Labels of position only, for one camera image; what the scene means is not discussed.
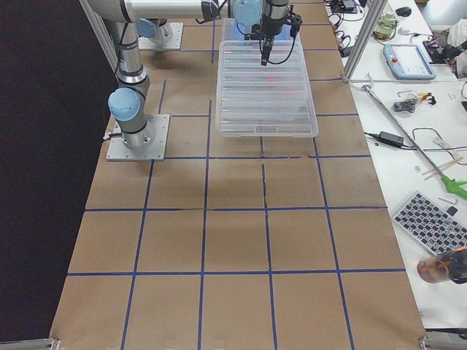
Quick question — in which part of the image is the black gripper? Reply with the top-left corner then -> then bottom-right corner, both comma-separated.
249,10 -> 288,66

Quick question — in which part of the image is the clear plastic box lid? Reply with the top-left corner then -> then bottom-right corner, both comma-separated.
215,40 -> 318,139

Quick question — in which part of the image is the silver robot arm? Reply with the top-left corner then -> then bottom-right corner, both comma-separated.
136,18 -> 173,44
89,1 -> 294,150

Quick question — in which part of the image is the clear plastic storage box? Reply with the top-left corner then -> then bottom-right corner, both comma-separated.
221,19 -> 303,42

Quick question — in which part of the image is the long metal rod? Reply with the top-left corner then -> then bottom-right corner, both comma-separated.
362,84 -> 446,179

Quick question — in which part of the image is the black computer mouse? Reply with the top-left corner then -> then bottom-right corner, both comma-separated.
395,7 -> 412,18

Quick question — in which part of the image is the blue teach pendant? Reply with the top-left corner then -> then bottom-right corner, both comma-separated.
383,44 -> 436,80

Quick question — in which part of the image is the yellow black tool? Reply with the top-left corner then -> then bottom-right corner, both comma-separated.
415,93 -> 437,106

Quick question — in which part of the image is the black power adapter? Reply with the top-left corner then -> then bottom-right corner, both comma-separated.
379,131 -> 404,148

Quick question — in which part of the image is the checkered calibration board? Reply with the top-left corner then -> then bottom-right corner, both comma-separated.
392,192 -> 466,255

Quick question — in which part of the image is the green plastic clamp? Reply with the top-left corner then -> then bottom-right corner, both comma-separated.
441,176 -> 467,200

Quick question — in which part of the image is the aluminium frame post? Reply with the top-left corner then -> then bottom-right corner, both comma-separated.
342,0 -> 387,82

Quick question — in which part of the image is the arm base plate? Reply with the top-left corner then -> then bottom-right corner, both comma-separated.
136,19 -> 183,51
106,114 -> 170,161

